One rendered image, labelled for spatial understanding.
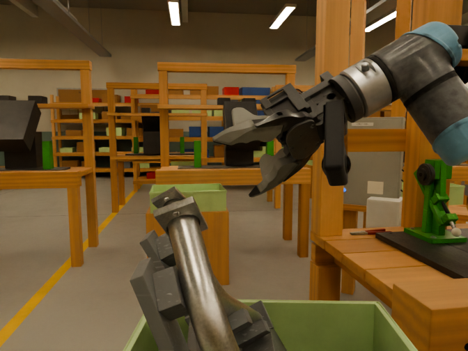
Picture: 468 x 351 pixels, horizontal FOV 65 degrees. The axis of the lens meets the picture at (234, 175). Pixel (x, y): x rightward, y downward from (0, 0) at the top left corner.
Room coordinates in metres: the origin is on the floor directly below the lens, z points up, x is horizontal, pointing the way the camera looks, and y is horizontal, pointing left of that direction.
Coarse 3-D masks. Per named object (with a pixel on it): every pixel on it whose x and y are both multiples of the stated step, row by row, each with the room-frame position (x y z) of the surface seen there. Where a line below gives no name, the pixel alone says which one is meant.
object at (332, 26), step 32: (320, 0) 1.37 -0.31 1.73; (416, 0) 1.45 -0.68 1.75; (448, 0) 1.40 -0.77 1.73; (320, 32) 1.36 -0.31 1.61; (320, 64) 1.35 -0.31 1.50; (416, 128) 1.41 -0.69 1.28; (320, 160) 1.33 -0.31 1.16; (416, 160) 1.40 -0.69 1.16; (320, 192) 1.32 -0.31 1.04; (416, 192) 1.39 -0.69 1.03; (448, 192) 1.41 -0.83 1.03; (320, 224) 1.32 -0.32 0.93; (416, 224) 1.39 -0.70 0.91
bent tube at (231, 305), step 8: (168, 192) 0.51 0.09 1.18; (176, 192) 0.52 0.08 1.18; (152, 200) 0.52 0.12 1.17; (160, 200) 0.51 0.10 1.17; (168, 200) 0.52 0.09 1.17; (176, 200) 0.52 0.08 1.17; (216, 280) 0.46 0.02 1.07; (224, 296) 0.47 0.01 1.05; (224, 304) 0.47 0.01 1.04; (232, 304) 0.48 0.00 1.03; (240, 304) 0.51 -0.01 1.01; (232, 312) 0.48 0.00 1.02; (256, 312) 0.59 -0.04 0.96; (256, 320) 0.58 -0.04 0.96
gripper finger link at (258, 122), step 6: (276, 114) 0.48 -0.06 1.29; (282, 114) 0.49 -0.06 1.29; (288, 114) 0.49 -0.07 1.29; (294, 114) 0.49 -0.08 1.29; (300, 114) 0.50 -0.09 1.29; (252, 120) 0.48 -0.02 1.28; (258, 120) 0.48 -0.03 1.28; (264, 120) 0.48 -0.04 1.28; (270, 120) 0.48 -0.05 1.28; (276, 120) 0.48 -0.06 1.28; (282, 120) 0.48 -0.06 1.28; (288, 120) 0.49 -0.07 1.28; (294, 120) 0.49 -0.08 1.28; (300, 120) 0.50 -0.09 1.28; (258, 126) 0.48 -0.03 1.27; (264, 126) 0.48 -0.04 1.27; (270, 126) 0.48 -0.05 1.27; (288, 126) 0.50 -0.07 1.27
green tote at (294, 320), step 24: (288, 312) 0.63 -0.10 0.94; (312, 312) 0.63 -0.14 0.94; (336, 312) 0.63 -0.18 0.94; (360, 312) 0.63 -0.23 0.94; (384, 312) 0.60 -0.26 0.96; (144, 336) 0.55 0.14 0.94; (288, 336) 0.63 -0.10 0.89; (312, 336) 0.63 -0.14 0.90; (336, 336) 0.63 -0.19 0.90; (360, 336) 0.63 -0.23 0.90; (384, 336) 0.58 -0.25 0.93
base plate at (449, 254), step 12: (384, 240) 1.25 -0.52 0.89; (396, 240) 1.21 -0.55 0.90; (408, 240) 1.21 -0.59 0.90; (420, 240) 1.21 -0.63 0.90; (408, 252) 1.12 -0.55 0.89; (420, 252) 1.09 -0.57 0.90; (432, 252) 1.09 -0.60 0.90; (444, 252) 1.09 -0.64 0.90; (456, 252) 1.09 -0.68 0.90; (432, 264) 1.01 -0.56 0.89; (444, 264) 0.99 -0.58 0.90; (456, 264) 0.99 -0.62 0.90; (456, 276) 0.92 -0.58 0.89
